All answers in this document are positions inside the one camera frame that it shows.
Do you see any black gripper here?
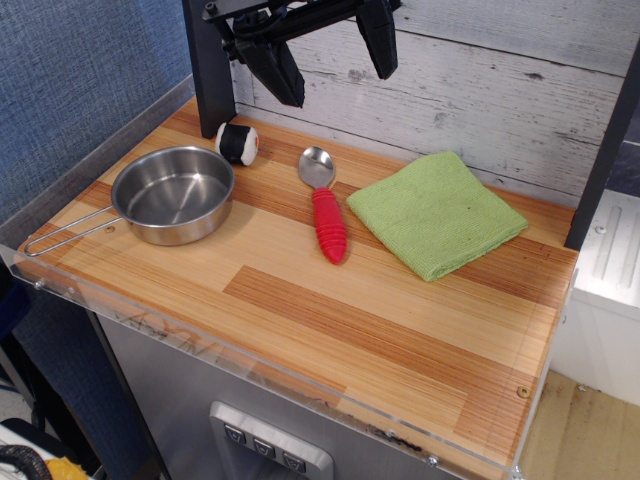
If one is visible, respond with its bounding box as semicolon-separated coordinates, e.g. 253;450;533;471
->
202;0;401;108

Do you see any silver metal pot with handle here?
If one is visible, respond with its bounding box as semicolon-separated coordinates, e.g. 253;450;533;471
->
24;146;235;257

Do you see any white black sushi toy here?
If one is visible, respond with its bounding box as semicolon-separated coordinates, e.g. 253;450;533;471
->
215;122;259;166

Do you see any folded green cloth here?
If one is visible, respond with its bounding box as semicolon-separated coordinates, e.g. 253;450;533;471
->
347;151;528;282

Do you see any clear acrylic table guard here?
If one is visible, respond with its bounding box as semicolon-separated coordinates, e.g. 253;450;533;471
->
3;236;576;479

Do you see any stainless steel cabinet front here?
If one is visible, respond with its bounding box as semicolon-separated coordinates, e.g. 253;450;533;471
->
96;316;450;479

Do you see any silver button control panel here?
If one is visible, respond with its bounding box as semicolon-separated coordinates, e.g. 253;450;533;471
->
209;401;334;479

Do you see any white appliance at right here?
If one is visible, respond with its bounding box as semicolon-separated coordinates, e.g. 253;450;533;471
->
550;190;639;405

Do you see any yellow object bottom left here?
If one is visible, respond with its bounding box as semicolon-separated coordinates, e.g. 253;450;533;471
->
45;457;91;480

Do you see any dark grey left post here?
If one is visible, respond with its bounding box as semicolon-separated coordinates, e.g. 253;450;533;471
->
182;0;236;139

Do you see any dark grey post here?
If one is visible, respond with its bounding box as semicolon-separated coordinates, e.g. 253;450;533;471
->
564;46;639;251
182;0;236;139

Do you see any red handled metal spoon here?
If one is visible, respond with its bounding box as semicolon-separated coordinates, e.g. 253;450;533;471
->
298;146;347;265

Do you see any dark grey right post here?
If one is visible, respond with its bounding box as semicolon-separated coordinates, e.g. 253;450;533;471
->
564;46;639;251

